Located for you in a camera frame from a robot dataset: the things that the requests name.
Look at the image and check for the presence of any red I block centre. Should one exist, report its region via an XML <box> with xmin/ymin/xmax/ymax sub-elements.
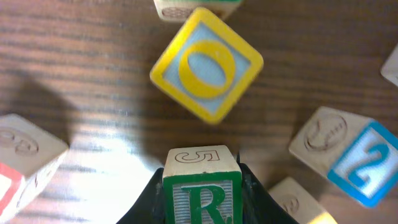
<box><xmin>1</xmin><ymin>114</ymin><xmax>69</xmax><ymax>223</ymax></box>

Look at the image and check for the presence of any blue 2 block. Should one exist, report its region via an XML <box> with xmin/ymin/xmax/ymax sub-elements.
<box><xmin>289</xmin><ymin>106</ymin><xmax>397</xmax><ymax>208</ymax></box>

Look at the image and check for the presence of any blue T block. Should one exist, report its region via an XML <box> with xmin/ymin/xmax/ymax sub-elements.
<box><xmin>380</xmin><ymin>45</ymin><xmax>398</xmax><ymax>86</ymax></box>

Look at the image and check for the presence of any yellow S block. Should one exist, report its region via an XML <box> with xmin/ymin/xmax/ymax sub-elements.
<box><xmin>269</xmin><ymin>177</ymin><xmax>337</xmax><ymax>224</ymax></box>

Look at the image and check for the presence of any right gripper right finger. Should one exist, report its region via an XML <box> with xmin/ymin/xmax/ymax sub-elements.
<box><xmin>236</xmin><ymin>153</ymin><xmax>298</xmax><ymax>224</ymax></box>

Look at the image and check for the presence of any green B block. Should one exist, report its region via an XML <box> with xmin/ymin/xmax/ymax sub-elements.
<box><xmin>153</xmin><ymin>0</ymin><xmax>243</xmax><ymax>23</ymax></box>

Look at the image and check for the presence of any green R block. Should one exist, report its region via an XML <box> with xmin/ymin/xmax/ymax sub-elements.
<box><xmin>162</xmin><ymin>145</ymin><xmax>243</xmax><ymax>224</ymax></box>

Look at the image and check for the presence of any yellow O block right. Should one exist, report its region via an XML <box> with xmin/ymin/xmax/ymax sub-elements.
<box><xmin>150</xmin><ymin>7</ymin><xmax>264</xmax><ymax>124</ymax></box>

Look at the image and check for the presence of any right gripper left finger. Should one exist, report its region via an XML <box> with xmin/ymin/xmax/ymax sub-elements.
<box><xmin>117</xmin><ymin>168</ymin><xmax>165</xmax><ymax>224</ymax></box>

